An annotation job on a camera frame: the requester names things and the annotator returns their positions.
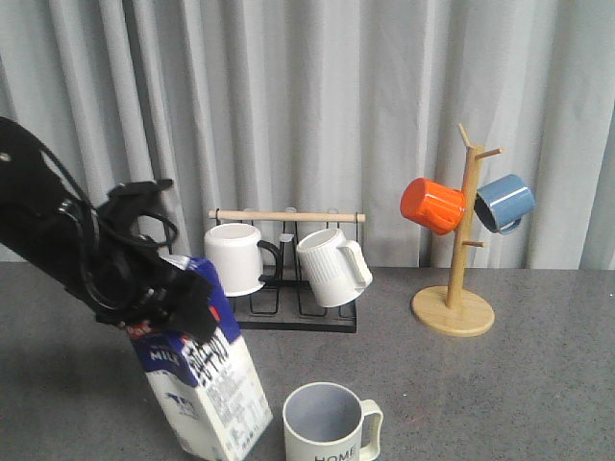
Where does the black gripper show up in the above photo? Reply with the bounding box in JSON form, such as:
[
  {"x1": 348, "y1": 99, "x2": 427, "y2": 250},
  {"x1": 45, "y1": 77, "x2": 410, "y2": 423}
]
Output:
[{"x1": 64, "y1": 180, "x2": 218, "y2": 342}]

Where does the blue white milk carton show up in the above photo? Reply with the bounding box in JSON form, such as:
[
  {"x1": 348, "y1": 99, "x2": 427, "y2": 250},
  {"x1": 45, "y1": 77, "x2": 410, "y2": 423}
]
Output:
[{"x1": 128, "y1": 255, "x2": 272, "y2": 460}]

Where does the cream mug with grey interior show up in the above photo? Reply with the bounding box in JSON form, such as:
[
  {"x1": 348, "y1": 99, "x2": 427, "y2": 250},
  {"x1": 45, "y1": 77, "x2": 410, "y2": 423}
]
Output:
[{"x1": 283, "y1": 382, "x2": 383, "y2": 460}]

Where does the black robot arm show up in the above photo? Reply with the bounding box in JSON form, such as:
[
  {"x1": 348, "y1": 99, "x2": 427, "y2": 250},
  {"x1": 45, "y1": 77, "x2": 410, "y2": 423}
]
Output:
[{"x1": 1, "y1": 118, "x2": 218, "y2": 342}]

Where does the white ribbed mug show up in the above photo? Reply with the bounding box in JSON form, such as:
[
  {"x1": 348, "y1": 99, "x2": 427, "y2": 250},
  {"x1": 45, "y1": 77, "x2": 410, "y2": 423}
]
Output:
[{"x1": 297, "y1": 229, "x2": 373, "y2": 308}]

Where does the grey curtain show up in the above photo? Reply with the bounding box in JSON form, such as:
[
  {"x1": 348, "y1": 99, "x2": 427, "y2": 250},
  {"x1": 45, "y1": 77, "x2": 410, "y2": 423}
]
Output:
[{"x1": 1, "y1": 1, "x2": 614, "y2": 269}]

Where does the orange mug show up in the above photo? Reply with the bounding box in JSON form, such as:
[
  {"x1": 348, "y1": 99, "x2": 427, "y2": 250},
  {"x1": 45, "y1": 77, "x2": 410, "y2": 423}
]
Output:
[{"x1": 400, "y1": 178, "x2": 467, "y2": 235}]

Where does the wooden mug tree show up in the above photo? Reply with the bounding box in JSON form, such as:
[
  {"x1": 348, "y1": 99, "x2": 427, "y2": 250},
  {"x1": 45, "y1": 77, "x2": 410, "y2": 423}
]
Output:
[{"x1": 410, "y1": 124, "x2": 503, "y2": 337}]

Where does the blue mug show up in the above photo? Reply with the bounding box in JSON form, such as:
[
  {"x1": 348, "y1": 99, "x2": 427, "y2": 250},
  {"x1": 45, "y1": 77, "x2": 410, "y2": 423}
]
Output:
[{"x1": 474, "y1": 174, "x2": 535, "y2": 234}]

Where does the black cable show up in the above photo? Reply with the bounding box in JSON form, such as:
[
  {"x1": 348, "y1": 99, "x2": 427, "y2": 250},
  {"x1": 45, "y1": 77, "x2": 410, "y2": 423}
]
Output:
[{"x1": 36, "y1": 143, "x2": 180, "y2": 311}]

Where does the white mug with black handle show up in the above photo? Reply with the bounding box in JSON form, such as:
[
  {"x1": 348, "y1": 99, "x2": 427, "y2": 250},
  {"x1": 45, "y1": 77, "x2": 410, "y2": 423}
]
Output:
[{"x1": 204, "y1": 223, "x2": 283, "y2": 298}]

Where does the black wire mug rack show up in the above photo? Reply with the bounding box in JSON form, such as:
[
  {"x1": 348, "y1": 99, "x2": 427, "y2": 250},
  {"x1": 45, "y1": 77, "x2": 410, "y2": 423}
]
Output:
[{"x1": 209, "y1": 207, "x2": 366, "y2": 333}]

